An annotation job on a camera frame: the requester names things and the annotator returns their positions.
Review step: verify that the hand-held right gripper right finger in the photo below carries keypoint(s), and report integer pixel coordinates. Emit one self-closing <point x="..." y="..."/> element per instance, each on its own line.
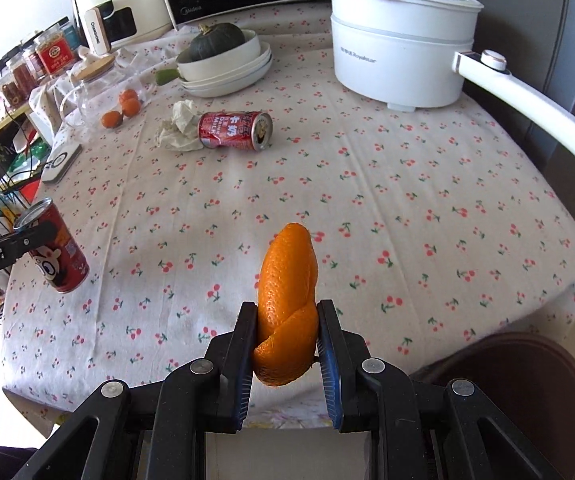
<point x="332" y="340"/>

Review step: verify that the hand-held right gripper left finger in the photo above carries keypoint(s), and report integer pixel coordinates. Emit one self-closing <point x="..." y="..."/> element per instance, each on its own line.
<point x="237" y="340"/>

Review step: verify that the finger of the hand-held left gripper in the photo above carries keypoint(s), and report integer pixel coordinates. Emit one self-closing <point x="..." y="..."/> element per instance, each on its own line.
<point x="27" y="242"/>

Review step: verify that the red drink can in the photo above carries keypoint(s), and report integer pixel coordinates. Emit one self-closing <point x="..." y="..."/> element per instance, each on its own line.
<point x="62" y="265"/>
<point x="227" y="132"/>

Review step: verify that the orange peel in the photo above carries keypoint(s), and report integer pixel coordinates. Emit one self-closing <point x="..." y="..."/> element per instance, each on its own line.
<point x="287" y="285"/>

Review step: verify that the brown round stool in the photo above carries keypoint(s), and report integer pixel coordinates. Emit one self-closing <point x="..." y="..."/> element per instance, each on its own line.
<point x="517" y="385"/>

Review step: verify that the red box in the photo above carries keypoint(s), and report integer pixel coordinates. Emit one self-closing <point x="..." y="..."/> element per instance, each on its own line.
<point x="31" y="192"/>

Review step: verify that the green packet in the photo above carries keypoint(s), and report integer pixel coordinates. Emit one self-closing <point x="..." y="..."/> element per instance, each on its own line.
<point x="27" y="157"/>

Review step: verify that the white wooden shelf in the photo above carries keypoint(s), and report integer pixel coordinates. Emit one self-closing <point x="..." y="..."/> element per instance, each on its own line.
<point x="42" y="127"/>

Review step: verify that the cherry print tablecloth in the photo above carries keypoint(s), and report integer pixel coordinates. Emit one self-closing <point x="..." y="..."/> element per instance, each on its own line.
<point x="367" y="210"/>

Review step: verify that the tangerine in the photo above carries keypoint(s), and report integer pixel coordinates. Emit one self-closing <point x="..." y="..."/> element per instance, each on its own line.
<point x="131" y="108"/>
<point x="110" y="119"/>
<point x="128" y="96"/>

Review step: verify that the glass jar of dried fruit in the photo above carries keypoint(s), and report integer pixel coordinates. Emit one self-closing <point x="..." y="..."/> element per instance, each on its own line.
<point x="14" y="85"/>
<point x="32" y="67"/>

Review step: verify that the glass teapot with wooden lid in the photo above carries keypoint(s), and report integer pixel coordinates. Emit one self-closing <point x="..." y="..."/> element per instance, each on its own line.
<point x="92" y="95"/>

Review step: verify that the red label glass jar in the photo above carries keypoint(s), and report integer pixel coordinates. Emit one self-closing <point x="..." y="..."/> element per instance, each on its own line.
<point x="54" y="57"/>

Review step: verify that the crumpled white tissue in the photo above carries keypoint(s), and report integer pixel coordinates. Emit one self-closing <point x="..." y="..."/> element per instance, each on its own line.
<point x="177" y="130"/>

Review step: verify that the small green fruit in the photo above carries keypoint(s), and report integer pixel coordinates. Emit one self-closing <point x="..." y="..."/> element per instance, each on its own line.
<point x="167" y="76"/>

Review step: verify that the white plate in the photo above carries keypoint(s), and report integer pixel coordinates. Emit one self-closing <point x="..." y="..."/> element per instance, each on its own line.
<point x="227" y="92"/>

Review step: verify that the white bowl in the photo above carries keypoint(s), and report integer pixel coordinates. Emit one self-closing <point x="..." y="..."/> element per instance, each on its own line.
<point x="227" y="67"/>

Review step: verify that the stack of white bowls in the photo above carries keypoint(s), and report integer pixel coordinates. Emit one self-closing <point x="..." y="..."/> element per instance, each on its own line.
<point x="262" y="67"/>

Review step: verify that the dark green pumpkin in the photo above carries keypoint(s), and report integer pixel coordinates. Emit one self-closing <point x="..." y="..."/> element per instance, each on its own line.
<point x="217" y="45"/>

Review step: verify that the white electric pot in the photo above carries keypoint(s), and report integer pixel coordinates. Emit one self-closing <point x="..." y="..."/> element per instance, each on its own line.
<point x="392" y="60"/>

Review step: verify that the grey refrigerator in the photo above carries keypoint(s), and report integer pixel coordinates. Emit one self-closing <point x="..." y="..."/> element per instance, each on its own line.
<point x="567" y="35"/>

